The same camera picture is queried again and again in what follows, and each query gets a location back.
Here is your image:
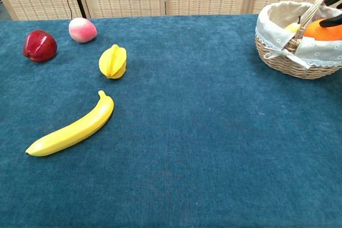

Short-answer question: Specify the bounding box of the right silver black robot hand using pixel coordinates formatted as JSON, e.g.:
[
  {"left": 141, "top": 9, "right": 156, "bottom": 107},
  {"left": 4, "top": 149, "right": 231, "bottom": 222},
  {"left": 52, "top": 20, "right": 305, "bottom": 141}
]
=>
[{"left": 319, "top": 0, "right": 342, "bottom": 28}]

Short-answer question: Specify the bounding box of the orange fruit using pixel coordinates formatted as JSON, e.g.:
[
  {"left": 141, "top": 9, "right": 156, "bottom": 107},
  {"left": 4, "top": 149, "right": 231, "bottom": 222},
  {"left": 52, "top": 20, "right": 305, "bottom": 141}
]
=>
[{"left": 303, "top": 19, "right": 342, "bottom": 42}]

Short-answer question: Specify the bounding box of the wicker basket with cloth liner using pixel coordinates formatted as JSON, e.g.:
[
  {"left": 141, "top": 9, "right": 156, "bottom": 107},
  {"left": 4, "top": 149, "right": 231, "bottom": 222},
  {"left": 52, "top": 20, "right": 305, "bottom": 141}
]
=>
[{"left": 254, "top": 0, "right": 342, "bottom": 80}]

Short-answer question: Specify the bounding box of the yellow starfruit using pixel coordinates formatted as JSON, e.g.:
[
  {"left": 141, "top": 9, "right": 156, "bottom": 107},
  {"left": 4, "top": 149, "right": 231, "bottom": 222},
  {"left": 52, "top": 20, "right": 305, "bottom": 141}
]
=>
[{"left": 98, "top": 44, "right": 128, "bottom": 80}]

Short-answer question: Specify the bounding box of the yellow pear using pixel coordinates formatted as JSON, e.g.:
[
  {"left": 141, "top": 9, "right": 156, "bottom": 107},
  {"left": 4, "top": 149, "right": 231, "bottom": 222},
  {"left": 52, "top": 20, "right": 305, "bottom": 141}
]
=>
[{"left": 284, "top": 22, "right": 301, "bottom": 34}]

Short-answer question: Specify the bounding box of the blue table cloth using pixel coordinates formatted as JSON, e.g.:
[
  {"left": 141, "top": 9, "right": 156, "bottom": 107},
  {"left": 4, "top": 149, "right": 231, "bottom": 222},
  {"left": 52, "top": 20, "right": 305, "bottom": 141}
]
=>
[{"left": 0, "top": 13, "right": 342, "bottom": 228}]

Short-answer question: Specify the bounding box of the pink peach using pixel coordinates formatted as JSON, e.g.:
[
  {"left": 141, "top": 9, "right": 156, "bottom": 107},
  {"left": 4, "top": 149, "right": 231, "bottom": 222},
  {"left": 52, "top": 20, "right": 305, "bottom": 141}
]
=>
[{"left": 68, "top": 17, "right": 98, "bottom": 44}]

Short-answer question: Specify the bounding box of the yellow plastic banana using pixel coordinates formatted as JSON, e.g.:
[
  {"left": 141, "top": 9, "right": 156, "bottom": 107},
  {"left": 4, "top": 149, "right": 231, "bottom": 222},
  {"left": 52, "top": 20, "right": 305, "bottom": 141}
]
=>
[{"left": 25, "top": 90, "right": 115, "bottom": 157}]

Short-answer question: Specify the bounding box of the dark red apple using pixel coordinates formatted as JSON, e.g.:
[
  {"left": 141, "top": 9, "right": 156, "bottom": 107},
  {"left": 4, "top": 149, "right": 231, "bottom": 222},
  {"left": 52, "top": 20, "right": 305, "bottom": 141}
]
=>
[{"left": 22, "top": 29, "right": 58, "bottom": 63}]

